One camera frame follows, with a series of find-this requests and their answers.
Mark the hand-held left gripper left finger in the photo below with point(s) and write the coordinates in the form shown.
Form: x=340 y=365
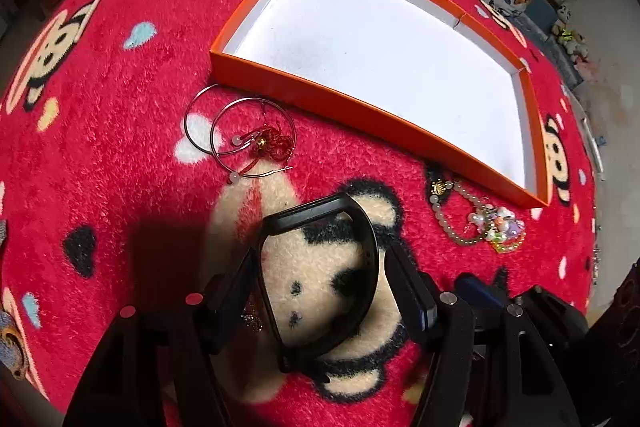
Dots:
x=234 y=302

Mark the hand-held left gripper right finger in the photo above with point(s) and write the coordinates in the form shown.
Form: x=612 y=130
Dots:
x=419 y=307

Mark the gold brooch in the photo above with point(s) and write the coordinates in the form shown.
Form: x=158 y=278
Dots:
x=252 y=314

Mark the black smart wristband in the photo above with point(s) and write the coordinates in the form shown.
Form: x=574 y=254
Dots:
x=310 y=209

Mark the large silver hoop earring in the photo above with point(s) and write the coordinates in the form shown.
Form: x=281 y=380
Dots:
x=186 y=117
x=250 y=100

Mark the orange cardboard box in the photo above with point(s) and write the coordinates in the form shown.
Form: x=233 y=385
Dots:
x=375 y=47

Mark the red monkey printed blanket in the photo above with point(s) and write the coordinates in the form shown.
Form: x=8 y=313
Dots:
x=125 y=157

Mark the yellow green plush toy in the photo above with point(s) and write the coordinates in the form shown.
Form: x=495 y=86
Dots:
x=567 y=36

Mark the white panda plush toy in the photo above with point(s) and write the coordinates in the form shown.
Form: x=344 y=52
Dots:
x=564 y=13

